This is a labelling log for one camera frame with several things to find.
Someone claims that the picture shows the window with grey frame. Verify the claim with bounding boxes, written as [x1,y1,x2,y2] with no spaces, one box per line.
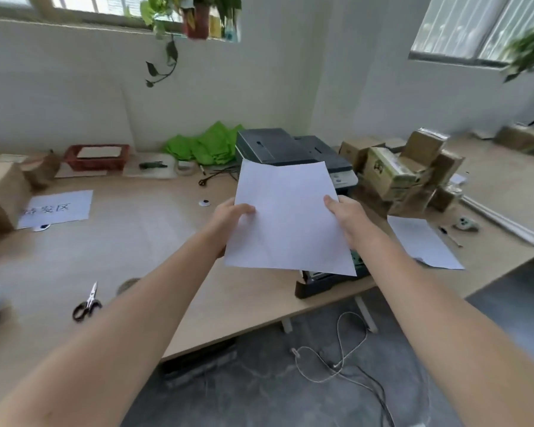
[409,0,534,69]

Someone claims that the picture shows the white plastic strips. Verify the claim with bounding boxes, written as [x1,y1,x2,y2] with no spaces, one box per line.
[460,195,534,247]

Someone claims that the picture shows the white sheet with black characters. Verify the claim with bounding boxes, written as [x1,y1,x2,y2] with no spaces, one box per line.
[17,189,94,230]

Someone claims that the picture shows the green leafy plant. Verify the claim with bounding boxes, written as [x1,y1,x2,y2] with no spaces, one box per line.
[500,27,534,83]

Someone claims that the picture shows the brown paper bag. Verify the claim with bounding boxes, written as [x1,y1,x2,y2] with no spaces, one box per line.
[0,152,62,245]

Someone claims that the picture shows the potted trailing green plant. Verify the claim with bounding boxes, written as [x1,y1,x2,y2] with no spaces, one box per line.
[125,0,243,88]

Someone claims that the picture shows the person's right forearm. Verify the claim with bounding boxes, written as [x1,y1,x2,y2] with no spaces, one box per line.
[349,227,534,427]

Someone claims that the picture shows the white cable on floor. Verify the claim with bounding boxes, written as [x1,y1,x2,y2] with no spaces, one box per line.
[290,311,397,427]

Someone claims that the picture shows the white paper sheet on desk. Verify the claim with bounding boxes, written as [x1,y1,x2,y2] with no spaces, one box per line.
[387,215,465,270]

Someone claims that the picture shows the white table leg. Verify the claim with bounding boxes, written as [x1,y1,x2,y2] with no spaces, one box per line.
[353,294,379,335]

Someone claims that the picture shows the person's left forearm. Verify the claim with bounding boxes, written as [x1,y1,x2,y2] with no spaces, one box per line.
[0,226,228,427]

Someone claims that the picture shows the person's right hand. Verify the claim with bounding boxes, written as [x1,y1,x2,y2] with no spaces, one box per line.
[323,195,378,252]

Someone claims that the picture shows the white paper sheet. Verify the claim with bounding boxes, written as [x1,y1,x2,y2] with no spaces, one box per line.
[224,159,357,277]
[387,215,465,270]

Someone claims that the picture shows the black handled scissors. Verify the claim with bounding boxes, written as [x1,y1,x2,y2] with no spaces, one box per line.
[72,282,103,323]

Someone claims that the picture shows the grey office printer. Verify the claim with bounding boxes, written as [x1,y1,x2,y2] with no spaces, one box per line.
[235,128,371,299]

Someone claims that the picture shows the green plastic bag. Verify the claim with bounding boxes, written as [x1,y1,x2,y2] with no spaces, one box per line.
[164,121,245,166]

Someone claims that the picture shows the red plastic basket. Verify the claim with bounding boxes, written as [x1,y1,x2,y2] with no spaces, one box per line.
[63,144,131,172]

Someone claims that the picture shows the black tipped pen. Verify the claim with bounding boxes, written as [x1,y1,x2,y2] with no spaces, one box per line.
[438,226,464,248]

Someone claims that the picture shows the person's left hand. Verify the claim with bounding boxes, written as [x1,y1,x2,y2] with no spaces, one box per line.
[209,197,256,258]

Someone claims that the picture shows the black cable on desk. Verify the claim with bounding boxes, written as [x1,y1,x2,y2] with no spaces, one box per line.
[198,167,240,187]

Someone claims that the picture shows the pile of cardboard boxes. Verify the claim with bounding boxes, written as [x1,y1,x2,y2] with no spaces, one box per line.
[338,127,466,217]

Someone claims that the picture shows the cardboard box with black strap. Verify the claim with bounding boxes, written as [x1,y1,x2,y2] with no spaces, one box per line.
[494,115,534,154]

